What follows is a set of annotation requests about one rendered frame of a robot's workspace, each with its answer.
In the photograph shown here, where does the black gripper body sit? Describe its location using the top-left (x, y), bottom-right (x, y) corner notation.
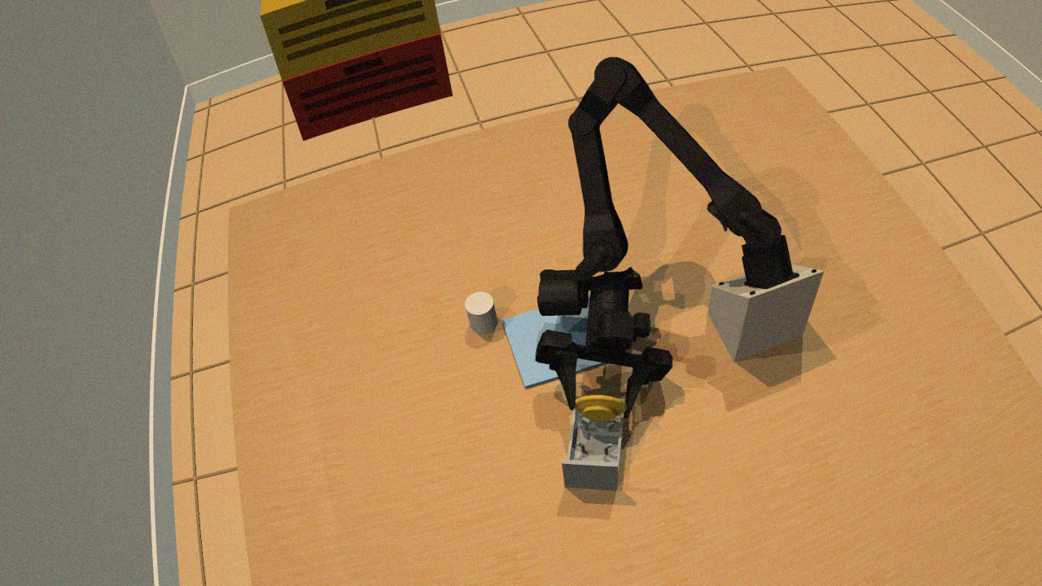
top-left (536, 303), bottom-right (672, 382)

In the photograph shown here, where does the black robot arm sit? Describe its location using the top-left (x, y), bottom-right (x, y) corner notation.
top-left (537, 57), bottom-right (799, 350)

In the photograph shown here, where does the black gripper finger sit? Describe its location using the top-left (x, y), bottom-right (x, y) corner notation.
top-left (624, 364), bottom-right (658, 418)
top-left (549, 351), bottom-right (578, 410)

